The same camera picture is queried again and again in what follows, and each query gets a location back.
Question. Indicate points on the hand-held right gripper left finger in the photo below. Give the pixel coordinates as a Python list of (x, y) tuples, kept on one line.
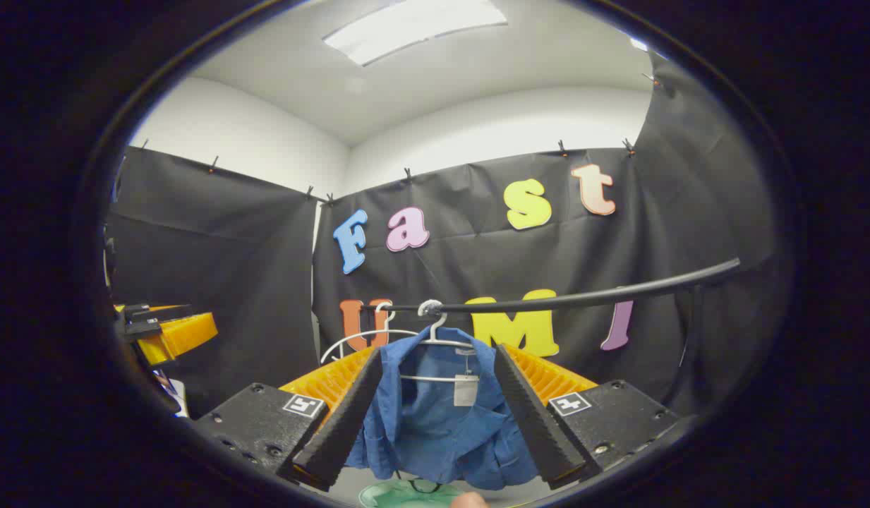
[(343, 423)]

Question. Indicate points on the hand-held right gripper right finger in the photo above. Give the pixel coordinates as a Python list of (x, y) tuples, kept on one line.
[(537, 423)]

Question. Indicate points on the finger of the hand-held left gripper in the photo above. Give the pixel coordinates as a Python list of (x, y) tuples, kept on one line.
[(152, 313), (180, 337)]

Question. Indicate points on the blue shirt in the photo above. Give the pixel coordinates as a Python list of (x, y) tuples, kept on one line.
[(434, 423)]

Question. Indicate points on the green laundry hamper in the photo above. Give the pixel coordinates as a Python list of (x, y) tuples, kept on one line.
[(406, 495)]

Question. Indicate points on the white clothes hanger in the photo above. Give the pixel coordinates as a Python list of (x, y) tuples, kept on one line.
[(378, 333), (434, 328)]

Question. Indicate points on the black backdrop cloth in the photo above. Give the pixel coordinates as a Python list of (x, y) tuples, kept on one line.
[(477, 268)]

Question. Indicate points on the ceiling light panel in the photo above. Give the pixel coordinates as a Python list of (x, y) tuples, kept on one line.
[(413, 28)]

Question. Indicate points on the black clothes rail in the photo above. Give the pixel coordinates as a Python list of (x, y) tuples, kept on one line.
[(583, 299)]

